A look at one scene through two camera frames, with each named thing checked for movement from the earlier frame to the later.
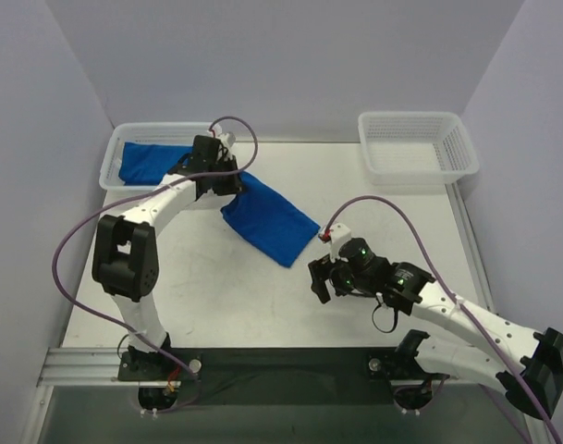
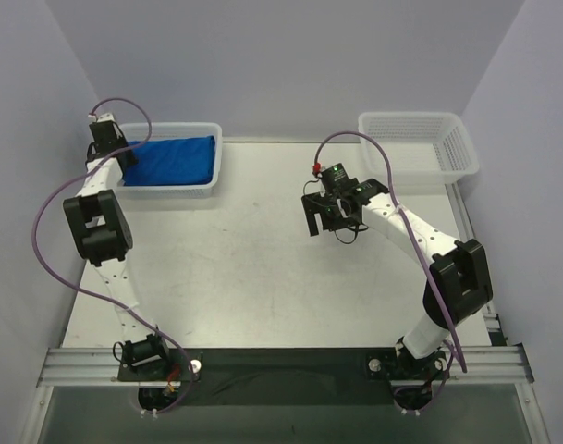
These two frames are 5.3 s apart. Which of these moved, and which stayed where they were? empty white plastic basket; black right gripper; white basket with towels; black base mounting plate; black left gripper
Moved: black right gripper; black left gripper
Stayed: white basket with towels; empty white plastic basket; black base mounting plate
